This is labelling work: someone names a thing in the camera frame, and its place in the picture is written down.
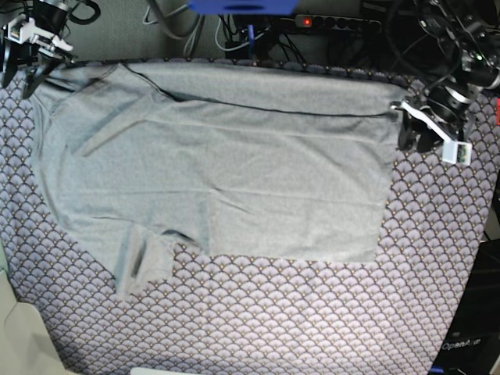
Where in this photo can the black power strip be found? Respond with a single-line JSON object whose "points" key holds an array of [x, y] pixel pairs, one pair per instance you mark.
{"points": [[327, 23]]}

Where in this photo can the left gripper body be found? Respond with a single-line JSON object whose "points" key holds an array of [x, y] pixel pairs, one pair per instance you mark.
{"points": [[450, 102]]}

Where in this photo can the red-tipped table clamp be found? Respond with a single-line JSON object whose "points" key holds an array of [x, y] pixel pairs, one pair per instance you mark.
{"points": [[252, 36]]}

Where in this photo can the blue camera mount bracket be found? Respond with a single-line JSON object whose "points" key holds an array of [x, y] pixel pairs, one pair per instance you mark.
{"points": [[243, 7]]}

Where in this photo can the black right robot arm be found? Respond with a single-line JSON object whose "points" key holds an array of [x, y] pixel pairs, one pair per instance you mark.
{"points": [[81, 13]]}

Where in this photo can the black OpenArm box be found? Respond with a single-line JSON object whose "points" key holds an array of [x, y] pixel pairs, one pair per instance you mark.
{"points": [[471, 345]]}

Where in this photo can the red clamp at right edge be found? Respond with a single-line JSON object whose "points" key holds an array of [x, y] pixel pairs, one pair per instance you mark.
{"points": [[497, 111]]}

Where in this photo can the light grey T-shirt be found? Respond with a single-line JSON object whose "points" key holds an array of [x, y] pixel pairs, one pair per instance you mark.
{"points": [[134, 159]]}

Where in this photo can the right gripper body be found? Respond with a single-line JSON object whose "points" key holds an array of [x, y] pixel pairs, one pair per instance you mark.
{"points": [[50, 15]]}

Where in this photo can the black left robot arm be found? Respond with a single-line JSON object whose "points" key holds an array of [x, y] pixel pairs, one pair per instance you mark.
{"points": [[447, 47]]}

